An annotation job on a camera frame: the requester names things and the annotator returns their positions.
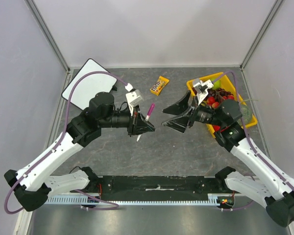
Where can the purple grape bunch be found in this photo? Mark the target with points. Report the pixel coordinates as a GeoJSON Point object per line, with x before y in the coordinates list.
{"type": "Point", "coordinates": [211, 93]}

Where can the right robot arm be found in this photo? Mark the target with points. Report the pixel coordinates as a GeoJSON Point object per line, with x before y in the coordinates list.
{"type": "Point", "coordinates": [275, 191]}

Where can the green netted melon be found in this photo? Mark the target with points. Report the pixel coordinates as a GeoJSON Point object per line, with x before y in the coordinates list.
{"type": "Point", "coordinates": [248, 116]}

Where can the right aluminium frame post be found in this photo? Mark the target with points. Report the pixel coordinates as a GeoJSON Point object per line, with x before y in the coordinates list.
{"type": "Point", "coordinates": [261, 33]}

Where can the yellow candy packet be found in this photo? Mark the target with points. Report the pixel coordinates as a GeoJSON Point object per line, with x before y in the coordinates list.
{"type": "Point", "coordinates": [159, 85]}

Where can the yellow plastic tray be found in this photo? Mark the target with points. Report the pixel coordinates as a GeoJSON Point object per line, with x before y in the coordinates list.
{"type": "Point", "coordinates": [228, 86]}

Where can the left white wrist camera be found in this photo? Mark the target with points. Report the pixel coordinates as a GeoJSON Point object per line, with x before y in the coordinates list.
{"type": "Point", "coordinates": [133, 97]}

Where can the light green pear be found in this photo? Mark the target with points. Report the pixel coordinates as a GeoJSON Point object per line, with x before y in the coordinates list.
{"type": "Point", "coordinates": [216, 85]}

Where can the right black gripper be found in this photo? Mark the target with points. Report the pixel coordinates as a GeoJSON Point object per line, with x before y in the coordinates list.
{"type": "Point", "coordinates": [191, 117]}

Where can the aluminium frame post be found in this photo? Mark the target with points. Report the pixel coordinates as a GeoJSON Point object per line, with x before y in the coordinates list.
{"type": "Point", "coordinates": [47, 33]}
{"type": "Point", "coordinates": [261, 33]}

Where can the red apple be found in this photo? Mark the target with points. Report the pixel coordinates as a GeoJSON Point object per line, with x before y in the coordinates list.
{"type": "Point", "coordinates": [216, 128]}

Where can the white whiteboard black frame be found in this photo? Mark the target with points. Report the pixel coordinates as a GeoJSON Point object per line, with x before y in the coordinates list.
{"type": "Point", "coordinates": [89, 86]}

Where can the pink whiteboard marker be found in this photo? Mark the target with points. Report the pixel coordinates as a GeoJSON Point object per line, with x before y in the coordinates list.
{"type": "Point", "coordinates": [147, 118]}

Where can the left aluminium frame post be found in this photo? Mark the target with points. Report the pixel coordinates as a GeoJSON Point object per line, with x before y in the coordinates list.
{"type": "Point", "coordinates": [47, 33]}

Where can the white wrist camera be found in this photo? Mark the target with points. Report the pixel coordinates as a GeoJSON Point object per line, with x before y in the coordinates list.
{"type": "Point", "coordinates": [201, 88]}
{"type": "Point", "coordinates": [133, 97]}

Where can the slotted cable duct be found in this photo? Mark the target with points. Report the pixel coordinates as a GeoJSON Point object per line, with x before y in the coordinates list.
{"type": "Point", "coordinates": [78, 199]}

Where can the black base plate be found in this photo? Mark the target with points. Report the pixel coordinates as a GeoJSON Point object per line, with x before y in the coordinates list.
{"type": "Point", "coordinates": [156, 188]}

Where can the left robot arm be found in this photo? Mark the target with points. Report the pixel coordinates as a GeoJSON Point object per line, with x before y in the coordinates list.
{"type": "Point", "coordinates": [34, 184]}

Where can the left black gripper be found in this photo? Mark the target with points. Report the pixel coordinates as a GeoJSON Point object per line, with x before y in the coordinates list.
{"type": "Point", "coordinates": [137, 125]}

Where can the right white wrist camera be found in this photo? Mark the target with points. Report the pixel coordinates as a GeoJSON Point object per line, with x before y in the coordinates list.
{"type": "Point", "coordinates": [201, 88]}

